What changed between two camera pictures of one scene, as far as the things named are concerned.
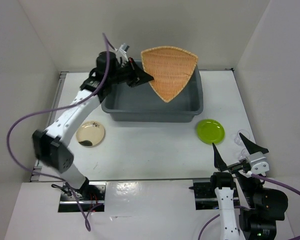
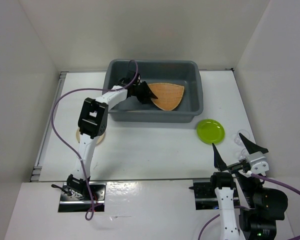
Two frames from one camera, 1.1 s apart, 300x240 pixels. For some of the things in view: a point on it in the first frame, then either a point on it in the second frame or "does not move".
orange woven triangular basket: (171, 68) -> (169, 95)
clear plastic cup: (239, 141) does not move
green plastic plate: (209, 131) does not move
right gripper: (219, 161) does not move
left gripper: (138, 75) -> (147, 93)
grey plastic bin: (144, 102) does not move
